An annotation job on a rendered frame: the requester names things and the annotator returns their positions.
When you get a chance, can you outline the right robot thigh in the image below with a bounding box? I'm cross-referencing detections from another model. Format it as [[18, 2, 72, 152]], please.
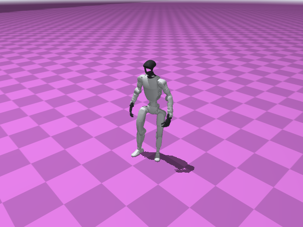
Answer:
[[136, 106, 147, 135]]

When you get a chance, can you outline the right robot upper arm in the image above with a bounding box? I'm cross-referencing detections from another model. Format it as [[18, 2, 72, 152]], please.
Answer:
[[134, 74, 144, 94]]

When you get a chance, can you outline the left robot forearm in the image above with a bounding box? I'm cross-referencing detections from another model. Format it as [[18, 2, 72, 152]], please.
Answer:
[[167, 96, 173, 118]]

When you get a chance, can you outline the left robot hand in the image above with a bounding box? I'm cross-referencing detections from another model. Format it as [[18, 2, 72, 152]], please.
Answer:
[[161, 113, 172, 127]]

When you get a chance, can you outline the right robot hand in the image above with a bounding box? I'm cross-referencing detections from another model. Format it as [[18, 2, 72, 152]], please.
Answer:
[[129, 102, 134, 117]]

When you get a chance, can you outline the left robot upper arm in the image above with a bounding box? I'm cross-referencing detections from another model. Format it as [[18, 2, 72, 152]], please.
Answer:
[[157, 79, 172, 101]]

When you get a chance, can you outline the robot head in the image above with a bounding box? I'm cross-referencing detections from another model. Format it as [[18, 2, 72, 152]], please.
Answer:
[[143, 60, 157, 79]]

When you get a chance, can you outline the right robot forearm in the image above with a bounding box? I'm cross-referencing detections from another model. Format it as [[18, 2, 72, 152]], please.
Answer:
[[130, 92, 139, 104]]

